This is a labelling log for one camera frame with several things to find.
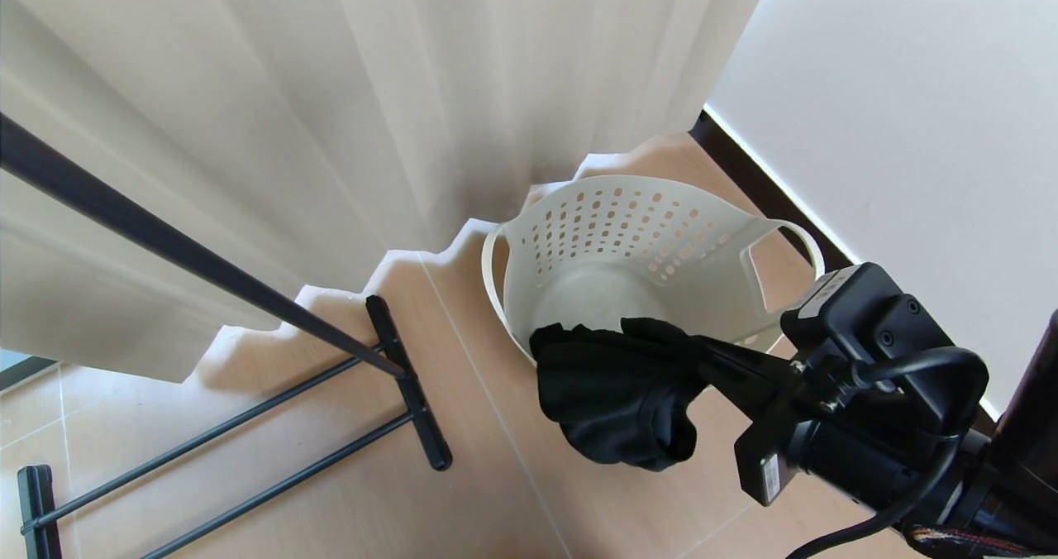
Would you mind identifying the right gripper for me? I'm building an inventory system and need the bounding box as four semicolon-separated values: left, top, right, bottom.
734;377;935;510

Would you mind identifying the black garment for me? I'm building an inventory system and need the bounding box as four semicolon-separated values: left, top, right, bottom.
529;318;720;472

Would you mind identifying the white laundry basket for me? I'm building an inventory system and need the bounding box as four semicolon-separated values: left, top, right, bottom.
481;174;827;370

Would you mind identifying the black clothes rack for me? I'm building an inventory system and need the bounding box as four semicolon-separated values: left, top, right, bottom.
0;112;454;559

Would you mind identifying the beige curtain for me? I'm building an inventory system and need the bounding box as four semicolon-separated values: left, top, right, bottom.
0;0;778;384

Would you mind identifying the window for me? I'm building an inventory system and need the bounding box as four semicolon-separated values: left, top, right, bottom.
0;348;59;392

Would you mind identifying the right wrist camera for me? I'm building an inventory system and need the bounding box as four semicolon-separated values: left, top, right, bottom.
780;262;990;440

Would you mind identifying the black cable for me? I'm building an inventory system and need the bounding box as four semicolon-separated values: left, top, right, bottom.
785;346;990;559

